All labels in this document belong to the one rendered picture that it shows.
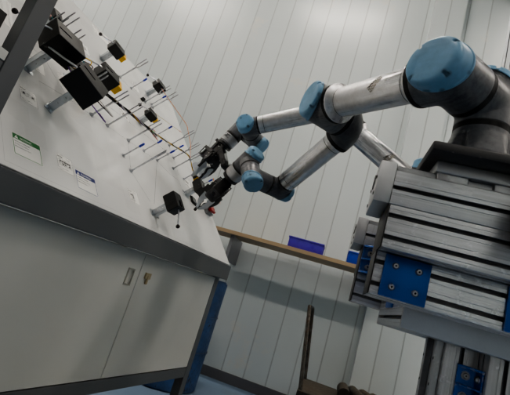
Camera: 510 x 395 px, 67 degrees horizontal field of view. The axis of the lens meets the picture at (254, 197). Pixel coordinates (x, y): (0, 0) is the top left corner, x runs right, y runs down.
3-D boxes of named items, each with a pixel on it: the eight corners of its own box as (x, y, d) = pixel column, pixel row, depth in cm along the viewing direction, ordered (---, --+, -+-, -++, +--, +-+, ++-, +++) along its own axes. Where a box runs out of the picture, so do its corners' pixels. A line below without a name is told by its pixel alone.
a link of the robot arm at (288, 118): (359, 109, 144) (235, 135, 155) (360, 124, 154) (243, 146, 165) (355, 83, 148) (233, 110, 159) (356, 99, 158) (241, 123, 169)
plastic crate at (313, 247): (322, 259, 334) (324, 248, 337) (322, 255, 315) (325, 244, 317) (287, 250, 341) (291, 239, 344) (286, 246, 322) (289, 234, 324)
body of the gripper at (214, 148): (204, 163, 180) (222, 145, 182) (215, 171, 175) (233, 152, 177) (197, 153, 175) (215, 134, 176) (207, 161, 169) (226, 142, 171)
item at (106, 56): (86, 38, 150) (106, 26, 148) (106, 62, 158) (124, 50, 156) (85, 43, 146) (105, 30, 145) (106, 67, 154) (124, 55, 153)
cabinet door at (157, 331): (188, 367, 166) (217, 277, 176) (103, 379, 118) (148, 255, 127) (182, 365, 167) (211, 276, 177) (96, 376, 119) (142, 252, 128)
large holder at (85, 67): (18, 59, 99) (63, 30, 96) (66, 117, 107) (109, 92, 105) (6, 64, 93) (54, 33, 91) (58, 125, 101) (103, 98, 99)
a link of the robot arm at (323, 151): (376, 111, 127) (282, 188, 159) (352, 95, 122) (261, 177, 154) (382, 135, 120) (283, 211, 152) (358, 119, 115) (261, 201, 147)
